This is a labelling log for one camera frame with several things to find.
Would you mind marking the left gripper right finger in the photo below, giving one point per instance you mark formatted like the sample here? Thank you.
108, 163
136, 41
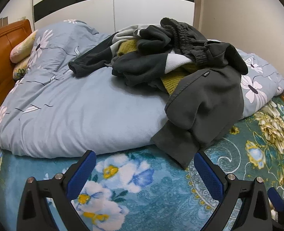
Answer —
227, 189

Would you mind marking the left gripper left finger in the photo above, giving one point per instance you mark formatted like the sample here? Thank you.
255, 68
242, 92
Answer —
34, 212

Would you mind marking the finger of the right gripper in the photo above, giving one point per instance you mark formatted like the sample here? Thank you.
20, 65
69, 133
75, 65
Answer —
275, 199

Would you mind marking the dark grey fleece pants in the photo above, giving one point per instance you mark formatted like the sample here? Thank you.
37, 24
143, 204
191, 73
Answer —
205, 104

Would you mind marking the light blue floral duvet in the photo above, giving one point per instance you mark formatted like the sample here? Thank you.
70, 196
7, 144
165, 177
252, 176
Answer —
52, 113

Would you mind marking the teal floral bed blanket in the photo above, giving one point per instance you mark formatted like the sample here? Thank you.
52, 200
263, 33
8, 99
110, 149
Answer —
143, 189

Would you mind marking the wooden headboard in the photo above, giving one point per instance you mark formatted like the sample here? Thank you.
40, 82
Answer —
10, 36

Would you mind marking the olive yellow knit sweater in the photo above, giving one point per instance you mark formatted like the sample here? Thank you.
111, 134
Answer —
173, 79

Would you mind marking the floral pillow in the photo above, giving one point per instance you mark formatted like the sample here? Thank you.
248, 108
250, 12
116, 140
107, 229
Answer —
20, 56

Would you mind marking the black white sweatshirt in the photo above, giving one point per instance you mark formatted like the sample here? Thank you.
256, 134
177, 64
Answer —
138, 54

